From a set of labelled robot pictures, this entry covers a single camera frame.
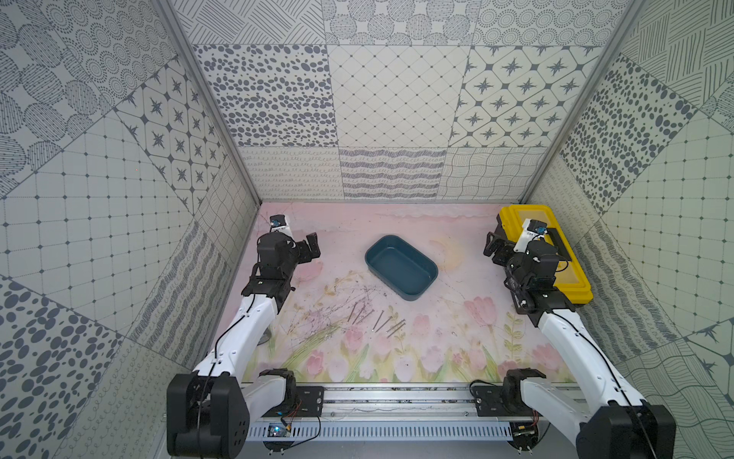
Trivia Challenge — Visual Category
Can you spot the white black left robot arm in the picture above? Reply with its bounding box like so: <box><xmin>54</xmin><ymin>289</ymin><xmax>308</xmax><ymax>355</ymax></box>
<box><xmin>166</xmin><ymin>227</ymin><xmax>320</xmax><ymax>458</ymax></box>

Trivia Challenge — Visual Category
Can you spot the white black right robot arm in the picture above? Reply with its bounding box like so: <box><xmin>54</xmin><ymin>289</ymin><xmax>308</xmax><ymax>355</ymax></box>
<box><xmin>469</xmin><ymin>220</ymin><xmax>677</xmax><ymax>458</ymax></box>

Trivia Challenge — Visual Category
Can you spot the teal plastic storage box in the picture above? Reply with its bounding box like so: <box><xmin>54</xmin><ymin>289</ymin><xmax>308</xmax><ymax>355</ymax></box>
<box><xmin>364</xmin><ymin>234</ymin><xmax>439</xmax><ymax>301</ymax></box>

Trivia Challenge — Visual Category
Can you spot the yellow black toolbox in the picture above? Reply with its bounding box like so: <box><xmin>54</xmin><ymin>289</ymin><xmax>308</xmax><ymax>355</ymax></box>
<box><xmin>496</xmin><ymin>205</ymin><xmax>594</xmax><ymax>305</ymax></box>

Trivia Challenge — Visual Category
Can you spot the small green circuit board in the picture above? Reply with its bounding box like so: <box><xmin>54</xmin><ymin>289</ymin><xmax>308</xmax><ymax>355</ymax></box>
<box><xmin>267</xmin><ymin>423</ymin><xmax>290</xmax><ymax>438</ymax></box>

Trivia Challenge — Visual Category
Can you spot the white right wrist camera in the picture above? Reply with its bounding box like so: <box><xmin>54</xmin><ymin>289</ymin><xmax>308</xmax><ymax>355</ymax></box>
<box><xmin>513</xmin><ymin>218</ymin><xmax>548</xmax><ymax>252</ymax></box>

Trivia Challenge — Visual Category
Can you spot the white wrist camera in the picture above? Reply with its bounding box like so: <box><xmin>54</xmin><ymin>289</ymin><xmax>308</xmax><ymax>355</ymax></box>
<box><xmin>270</xmin><ymin>214</ymin><xmax>292</xmax><ymax>237</ymax></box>
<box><xmin>513</xmin><ymin>218</ymin><xmax>548</xmax><ymax>252</ymax></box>

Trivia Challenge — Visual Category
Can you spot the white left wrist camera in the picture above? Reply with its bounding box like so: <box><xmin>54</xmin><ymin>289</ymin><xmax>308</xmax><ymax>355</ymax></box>
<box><xmin>270</xmin><ymin>214</ymin><xmax>292</xmax><ymax>237</ymax></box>

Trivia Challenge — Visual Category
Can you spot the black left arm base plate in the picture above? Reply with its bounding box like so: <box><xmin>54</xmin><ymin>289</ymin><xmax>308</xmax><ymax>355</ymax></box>
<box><xmin>264</xmin><ymin>386</ymin><xmax>325</xmax><ymax>418</ymax></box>

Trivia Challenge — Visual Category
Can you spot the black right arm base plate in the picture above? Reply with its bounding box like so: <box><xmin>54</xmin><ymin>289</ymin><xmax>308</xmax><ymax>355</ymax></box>
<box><xmin>469</xmin><ymin>384</ymin><xmax>515</xmax><ymax>418</ymax></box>

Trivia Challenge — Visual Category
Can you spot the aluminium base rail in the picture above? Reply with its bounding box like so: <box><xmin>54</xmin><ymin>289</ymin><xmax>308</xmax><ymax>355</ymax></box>
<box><xmin>252</xmin><ymin>382</ymin><xmax>549</xmax><ymax>423</ymax></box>

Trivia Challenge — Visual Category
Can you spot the white slotted cable duct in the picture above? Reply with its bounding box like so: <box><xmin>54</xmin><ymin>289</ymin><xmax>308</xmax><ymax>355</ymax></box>
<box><xmin>247</xmin><ymin>421</ymin><xmax>512</xmax><ymax>442</ymax></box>

